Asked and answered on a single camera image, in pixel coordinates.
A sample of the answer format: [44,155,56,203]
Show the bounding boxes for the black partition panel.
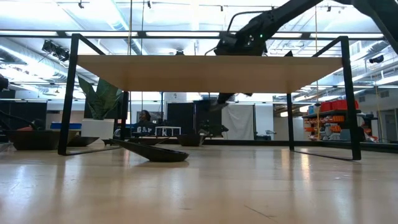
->
[167,102,223,138]

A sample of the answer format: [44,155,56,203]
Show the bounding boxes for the white hanging sheet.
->
[221,103,256,141]

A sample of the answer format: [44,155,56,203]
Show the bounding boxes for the black wavy square bowl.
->
[176,134,206,147]
[8,129,78,151]
[213,45,266,57]

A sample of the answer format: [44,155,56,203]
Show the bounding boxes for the wooden riser shelf black legs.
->
[57,32,363,162]

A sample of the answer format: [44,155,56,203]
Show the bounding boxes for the person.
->
[130,109,159,137]

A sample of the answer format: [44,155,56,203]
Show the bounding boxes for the small black square plate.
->
[101,138,121,147]

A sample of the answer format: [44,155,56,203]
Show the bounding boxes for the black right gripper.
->
[215,29,268,106]

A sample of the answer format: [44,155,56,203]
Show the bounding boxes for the snake plant in white pot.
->
[77,76,124,141]

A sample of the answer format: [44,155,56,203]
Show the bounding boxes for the black aluminium rig frame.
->
[198,139,398,154]

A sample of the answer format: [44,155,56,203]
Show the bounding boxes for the shelving cart with storage bins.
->
[302,99,363,142]

